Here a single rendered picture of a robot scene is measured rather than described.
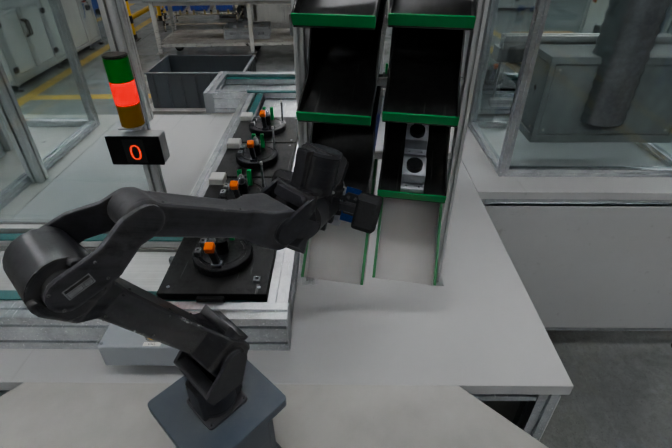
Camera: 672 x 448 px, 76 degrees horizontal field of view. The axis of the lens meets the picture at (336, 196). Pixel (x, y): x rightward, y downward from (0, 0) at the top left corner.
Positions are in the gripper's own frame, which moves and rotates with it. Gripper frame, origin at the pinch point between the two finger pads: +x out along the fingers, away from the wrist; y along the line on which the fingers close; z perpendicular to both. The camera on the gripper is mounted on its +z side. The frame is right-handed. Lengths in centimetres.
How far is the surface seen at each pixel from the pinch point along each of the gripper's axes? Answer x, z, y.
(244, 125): 84, -7, 57
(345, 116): 0.9, 13.6, 0.9
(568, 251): 98, -24, -73
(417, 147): 15.5, 9.7, -11.7
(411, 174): 8.0, 5.5, -12.2
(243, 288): 7.7, -28.5, 16.2
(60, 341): -5, -47, 50
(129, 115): 9, 2, 50
